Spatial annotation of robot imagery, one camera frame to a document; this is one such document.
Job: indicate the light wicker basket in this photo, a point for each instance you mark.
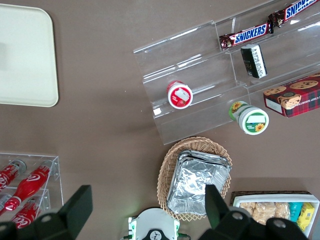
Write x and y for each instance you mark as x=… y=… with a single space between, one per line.
x=167 y=170

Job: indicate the green lid sunflower cup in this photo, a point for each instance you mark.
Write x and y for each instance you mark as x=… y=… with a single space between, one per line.
x=252 y=120

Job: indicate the red lid strawberry cup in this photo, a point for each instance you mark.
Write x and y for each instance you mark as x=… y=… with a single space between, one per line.
x=180 y=96

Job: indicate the white rectangular bin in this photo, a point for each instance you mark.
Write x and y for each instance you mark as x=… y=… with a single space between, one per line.
x=275 y=198

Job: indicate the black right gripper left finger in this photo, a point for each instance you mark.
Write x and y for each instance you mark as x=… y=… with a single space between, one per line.
x=62 y=220

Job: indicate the clear acrylic bottle rack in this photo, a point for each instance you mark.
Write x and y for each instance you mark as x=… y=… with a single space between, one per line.
x=56 y=175

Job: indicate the Snickers chocolate bar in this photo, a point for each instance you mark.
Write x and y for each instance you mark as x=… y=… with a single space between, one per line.
x=246 y=35
x=296 y=10

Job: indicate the red cola bottle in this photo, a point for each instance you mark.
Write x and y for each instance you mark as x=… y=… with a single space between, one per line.
x=31 y=181
x=10 y=175
x=25 y=215

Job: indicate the aluminium foil tray stack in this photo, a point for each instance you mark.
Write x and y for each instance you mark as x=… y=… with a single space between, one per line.
x=192 y=182

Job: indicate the teal snack pack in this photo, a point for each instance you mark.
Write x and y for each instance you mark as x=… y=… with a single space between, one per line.
x=295 y=211

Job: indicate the small black snack box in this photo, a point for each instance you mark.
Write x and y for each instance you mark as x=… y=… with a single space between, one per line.
x=253 y=61

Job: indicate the cream plastic tray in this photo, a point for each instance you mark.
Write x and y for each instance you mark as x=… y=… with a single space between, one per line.
x=25 y=62

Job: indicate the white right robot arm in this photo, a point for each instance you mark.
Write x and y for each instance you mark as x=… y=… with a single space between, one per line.
x=155 y=221

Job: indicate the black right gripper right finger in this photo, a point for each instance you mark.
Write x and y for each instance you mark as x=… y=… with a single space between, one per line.
x=225 y=225

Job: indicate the clear rice cracker pack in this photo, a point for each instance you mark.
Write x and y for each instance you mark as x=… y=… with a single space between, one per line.
x=282 y=210
x=247 y=208
x=265 y=211

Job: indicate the red plaid cookie box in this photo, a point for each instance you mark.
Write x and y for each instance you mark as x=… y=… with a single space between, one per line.
x=297 y=97

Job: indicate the clear acrylic stepped shelf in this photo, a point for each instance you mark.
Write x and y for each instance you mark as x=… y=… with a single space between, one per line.
x=190 y=52

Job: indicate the yellow snack pack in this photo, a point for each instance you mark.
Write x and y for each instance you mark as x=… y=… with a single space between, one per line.
x=307 y=215

